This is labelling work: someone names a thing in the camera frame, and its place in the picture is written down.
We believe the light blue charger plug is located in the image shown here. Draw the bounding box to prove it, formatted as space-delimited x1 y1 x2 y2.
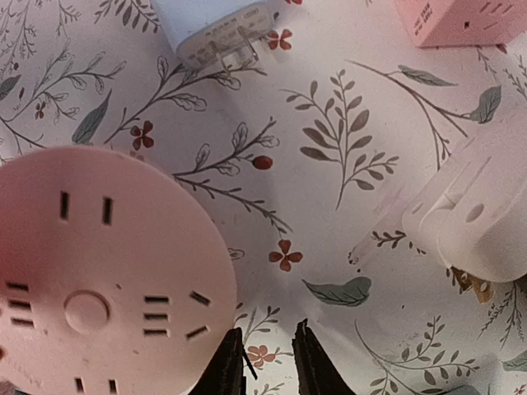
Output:
152 0 274 71

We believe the pink cube plug adapter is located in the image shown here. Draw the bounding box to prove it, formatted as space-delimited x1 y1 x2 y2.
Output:
394 0 526 48

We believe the white plug adapter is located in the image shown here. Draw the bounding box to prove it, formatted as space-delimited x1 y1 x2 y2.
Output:
347 133 527 305

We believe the pink round power strip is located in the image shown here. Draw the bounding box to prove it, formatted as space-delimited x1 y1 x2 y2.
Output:
1 146 237 394

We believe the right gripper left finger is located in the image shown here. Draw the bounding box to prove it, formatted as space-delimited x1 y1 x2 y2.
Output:
191 328 258 395

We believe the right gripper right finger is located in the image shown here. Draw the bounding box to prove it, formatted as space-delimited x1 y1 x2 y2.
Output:
291 318 354 395

